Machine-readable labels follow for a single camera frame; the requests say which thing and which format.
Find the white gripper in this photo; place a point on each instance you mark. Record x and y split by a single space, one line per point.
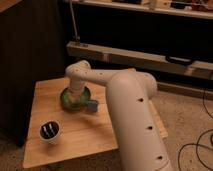
74 94

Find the green ceramic bowl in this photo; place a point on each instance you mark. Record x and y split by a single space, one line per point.
70 103

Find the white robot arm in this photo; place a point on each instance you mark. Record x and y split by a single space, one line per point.
127 96

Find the blue small object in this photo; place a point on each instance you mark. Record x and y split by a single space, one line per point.
92 105

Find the white cup with dark interior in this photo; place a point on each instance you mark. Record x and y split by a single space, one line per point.
50 132

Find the dark cabinet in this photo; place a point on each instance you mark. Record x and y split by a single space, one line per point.
31 49

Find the metal pole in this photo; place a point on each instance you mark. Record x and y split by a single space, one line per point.
76 36

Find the wooden shelf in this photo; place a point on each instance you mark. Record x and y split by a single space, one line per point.
150 6

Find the wooden beam rail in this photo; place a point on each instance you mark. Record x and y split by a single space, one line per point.
197 69

